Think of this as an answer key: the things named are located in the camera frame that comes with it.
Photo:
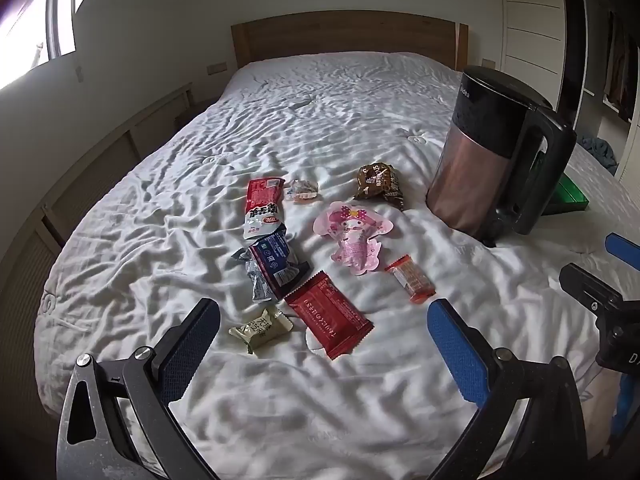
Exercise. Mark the green tray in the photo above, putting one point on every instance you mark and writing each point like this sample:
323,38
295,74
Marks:
567,195

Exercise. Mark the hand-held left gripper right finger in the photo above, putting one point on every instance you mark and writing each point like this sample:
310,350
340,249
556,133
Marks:
455,345

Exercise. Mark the black and copper electric kettle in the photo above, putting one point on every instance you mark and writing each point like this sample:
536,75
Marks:
475,160

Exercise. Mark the wooden headboard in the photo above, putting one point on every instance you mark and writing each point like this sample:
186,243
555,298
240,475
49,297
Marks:
345,35

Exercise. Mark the hanging clothes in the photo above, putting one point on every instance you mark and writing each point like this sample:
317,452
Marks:
622,70

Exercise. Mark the blue and silver snack packet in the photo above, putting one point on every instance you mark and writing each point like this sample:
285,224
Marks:
270,262

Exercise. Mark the window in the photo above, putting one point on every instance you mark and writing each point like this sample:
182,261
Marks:
35,25

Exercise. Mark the red and white snack pouch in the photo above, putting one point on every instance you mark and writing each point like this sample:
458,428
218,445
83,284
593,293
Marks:
263,207

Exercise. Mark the small beige snack packet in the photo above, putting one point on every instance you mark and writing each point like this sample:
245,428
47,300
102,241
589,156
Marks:
260,332

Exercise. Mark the bed with white quilt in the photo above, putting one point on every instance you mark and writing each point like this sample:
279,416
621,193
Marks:
175,210

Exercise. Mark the crumpled blue cloth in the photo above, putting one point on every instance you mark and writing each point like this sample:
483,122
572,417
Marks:
600,152

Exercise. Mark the blue patterned clothing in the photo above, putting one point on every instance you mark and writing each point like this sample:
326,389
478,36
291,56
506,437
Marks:
631,410

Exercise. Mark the small clear candy wrapper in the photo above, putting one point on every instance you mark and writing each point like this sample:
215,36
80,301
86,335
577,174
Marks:
301,191

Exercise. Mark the wooden wall panel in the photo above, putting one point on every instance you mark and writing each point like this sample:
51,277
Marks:
100,160

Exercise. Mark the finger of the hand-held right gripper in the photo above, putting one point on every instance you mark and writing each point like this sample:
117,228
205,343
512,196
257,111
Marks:
622,246
587,287

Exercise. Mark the beige wall socket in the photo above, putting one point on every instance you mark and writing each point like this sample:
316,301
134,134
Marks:
217,68

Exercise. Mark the brown chocolate packet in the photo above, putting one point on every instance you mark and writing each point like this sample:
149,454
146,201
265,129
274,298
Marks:
377,182

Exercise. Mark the pink cartoon character packet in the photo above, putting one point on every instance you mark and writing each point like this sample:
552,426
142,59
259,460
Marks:
355,235

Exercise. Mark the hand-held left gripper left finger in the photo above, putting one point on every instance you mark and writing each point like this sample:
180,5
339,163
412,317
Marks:
192,345

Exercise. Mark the red snack packet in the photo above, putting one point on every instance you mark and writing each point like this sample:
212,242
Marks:
330,315

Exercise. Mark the white wardrobe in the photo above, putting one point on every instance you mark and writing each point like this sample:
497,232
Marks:
540,20

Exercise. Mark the small orange snack packet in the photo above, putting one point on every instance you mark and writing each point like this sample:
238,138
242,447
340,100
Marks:
410,280

